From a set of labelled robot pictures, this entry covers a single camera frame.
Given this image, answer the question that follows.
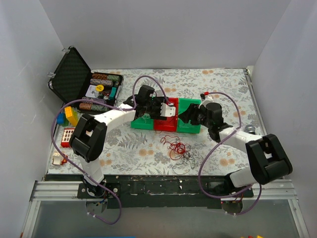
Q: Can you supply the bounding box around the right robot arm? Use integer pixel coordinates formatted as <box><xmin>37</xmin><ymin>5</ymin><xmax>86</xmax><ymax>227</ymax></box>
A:
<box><xmin>178</xmin><ymin>102</ymin><xmax>293</xmax><ymax>197</ymax></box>

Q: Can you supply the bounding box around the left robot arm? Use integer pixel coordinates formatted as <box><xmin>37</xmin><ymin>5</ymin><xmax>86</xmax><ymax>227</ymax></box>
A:
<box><xmin>69</xmin><ymin>85</ymin><xmax>176</xmax><ymax>198</ymax></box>

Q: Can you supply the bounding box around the green plastic bin right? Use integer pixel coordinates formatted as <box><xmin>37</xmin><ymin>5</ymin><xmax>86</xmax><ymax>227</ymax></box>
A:
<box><xmin>176</xmin><ymin>98</ymin><xmax>201</xmax><ymax>134</ymax></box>

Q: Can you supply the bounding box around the green plastic bin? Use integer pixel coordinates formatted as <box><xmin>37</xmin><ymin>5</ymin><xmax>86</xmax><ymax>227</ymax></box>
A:
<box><xmin>176</xmin><ymin>98</ymin><xmax>201</xmax><ymax>134</ymax></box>
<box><xmin>130</xmin><ymin>99</ymin><xmax>158</xmax><ymax>130</ymax></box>

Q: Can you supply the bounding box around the red plastic bin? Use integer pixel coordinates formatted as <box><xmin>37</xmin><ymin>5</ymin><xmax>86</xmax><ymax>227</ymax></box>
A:
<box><xmin>154</xmin><ymin>98</ymin><xmax>179</xmax><ymax>132</ymax></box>

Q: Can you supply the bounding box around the green plastic bin left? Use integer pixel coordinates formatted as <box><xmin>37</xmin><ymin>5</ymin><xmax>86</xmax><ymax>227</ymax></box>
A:
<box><xmin>130</xmin><ymin>99</ymin><xmax>158</xmax><ymax>130</ymax></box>

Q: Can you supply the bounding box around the black microphone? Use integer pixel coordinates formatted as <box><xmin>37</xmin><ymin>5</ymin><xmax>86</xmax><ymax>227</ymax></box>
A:
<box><xmin>244</xmin><ymin>124</ymin><xmax>256</xmax><ymax>135</ymax></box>

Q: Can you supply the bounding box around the yellow poker dealer chip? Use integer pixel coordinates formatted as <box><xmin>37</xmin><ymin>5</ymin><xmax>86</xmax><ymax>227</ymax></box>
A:
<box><xmin>96</xmin><ymin>85</ymin><xmax>104</xmax><ymax>92</ymax></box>

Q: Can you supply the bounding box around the black poker chip case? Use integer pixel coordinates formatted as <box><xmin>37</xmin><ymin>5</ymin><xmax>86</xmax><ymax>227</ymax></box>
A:
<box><xmin>48</xmin><ymin>46</ymin><xmax>123</xmax><ymax>114</ymax></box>

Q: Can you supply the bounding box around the yellow toy brick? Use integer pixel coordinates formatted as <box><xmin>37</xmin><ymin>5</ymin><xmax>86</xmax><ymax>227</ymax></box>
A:
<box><xmin>64</xmin><ymin>106</ymin><xmax>79</xmax><ymax>126</ymax></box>

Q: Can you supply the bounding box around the green toy brick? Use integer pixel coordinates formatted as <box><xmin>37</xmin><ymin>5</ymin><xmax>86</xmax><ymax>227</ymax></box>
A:
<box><xmin>62</xmin><ymin>119</ymin><xmax>71</xmax><ymax>127</ymax></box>

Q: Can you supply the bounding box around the red white toy brick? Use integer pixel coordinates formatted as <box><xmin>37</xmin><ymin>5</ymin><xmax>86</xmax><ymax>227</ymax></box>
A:
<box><xmin>60</xmin><ymin>128</ymin><xmax>75</xmax><ymax>148</ymax></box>

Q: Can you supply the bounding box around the blue toy brick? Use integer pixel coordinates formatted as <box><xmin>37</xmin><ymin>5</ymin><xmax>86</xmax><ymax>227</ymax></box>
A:
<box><xmin>56</xmin><ymin>113</ymin><xmax>66</xmax><ymax>125</ymax></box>

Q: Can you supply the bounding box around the small white red toy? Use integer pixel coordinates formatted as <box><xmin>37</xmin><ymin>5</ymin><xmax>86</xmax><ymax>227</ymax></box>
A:
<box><xmin>52</xmin><ymin>152</ymin><xmax>67</xmax><ymax>166</ymax></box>

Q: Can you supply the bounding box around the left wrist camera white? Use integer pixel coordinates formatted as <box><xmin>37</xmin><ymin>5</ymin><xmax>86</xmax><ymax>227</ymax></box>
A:
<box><xmin>160</xmin><ymin>103</ymin><xmax>176</xmax><ymax>118</ymax></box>

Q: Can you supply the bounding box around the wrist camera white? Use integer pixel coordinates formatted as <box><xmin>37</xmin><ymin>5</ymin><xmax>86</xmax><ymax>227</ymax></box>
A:
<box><xmin>199</xmin><ymin>92</ymin><xmax>213</xmax><ymax>107</ymax></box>
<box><xmin>160</xmin><ymin>103</ymin><xmax>176</xmax><ymax>118</ymax></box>

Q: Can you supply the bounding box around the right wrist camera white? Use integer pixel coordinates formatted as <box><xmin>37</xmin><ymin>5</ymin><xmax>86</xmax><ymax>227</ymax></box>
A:
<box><xmin>199</xmin><ymin>92</ymin><xmax>213</xmax><ymax>107</ymax></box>

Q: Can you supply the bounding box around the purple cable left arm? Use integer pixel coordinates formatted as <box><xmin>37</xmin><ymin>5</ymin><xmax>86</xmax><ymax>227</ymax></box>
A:
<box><xmin>50</xmin><ymin>75</ymin><xmax>174</xmax><ymax>225</ymax></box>

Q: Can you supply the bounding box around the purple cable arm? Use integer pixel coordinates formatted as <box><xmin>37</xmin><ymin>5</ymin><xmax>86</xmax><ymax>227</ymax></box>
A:
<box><xmin>198</xmin><ymin>91</ymin><xmax>263</xmax><ymax>216</ymax></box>
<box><xmin>50</xmin><ymin>75</ymin><xmax>174</xmax><ymax>225</ymax></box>

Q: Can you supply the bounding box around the red wire tangle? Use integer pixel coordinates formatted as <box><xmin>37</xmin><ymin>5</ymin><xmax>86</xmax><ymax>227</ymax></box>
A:
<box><xmin>160</xmin><ymin>135</ymin><xmax>191</xmax><ymax>161</ymax></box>

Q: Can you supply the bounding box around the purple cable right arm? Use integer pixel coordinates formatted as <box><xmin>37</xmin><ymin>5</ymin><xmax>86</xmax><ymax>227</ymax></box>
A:
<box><xmin>198</xmin><ymin>91</ymin><xmax>263</xmax><ymax>216</ymax></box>

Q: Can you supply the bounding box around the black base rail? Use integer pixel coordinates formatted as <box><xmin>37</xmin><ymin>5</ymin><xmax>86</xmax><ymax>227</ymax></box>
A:
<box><xmin>76</xmin><ymin>174</ymin><xmax>253</xmax><ymax>209</ymax></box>

